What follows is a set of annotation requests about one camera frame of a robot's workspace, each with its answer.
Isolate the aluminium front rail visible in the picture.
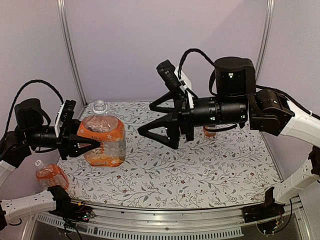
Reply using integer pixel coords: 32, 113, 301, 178
21, 197, 313, 240

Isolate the right metal frame post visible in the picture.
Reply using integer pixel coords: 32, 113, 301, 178
256, 0, 275, 70

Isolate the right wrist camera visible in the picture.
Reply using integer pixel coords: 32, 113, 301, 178
156, 59, 196, 109

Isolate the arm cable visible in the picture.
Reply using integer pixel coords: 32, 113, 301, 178
178, 48, 216, 76
3, 79, 65, 136

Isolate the left metal frame post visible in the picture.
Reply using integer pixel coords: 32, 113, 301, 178
57, 0, 88, 106

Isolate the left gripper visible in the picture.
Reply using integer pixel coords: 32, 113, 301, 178
25, 117, 102, 159

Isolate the orange bottle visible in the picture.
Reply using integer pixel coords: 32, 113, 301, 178
203, 125, 216, 138
34, 159, 69, 190
77, 99, 126, 167

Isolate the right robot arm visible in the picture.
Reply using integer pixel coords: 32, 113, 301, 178
138, 56, 320, 223

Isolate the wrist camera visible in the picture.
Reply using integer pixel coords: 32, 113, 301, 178
54, 100, 76, 138
156, 59, 196, 109

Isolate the metal frame post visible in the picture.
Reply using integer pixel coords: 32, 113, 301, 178
256, 0, 275, 70
57, 0, 88, 106

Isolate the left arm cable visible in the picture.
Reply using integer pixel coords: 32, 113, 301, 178
3, 79, 65, 136

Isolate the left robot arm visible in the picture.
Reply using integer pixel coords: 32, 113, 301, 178
0, 98, 101, 229

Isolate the floral tablecloth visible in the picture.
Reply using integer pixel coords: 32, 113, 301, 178
58, 102, 281, 209

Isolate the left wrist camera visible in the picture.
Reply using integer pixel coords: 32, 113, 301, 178
54, 100, 76, 138

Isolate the white cap with green print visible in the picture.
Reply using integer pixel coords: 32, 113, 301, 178
177, 188, 184, 196

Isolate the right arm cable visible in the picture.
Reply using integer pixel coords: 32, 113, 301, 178
178, 48, 216, 76

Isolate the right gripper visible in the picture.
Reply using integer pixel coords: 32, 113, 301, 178
135, 90, 245, 150

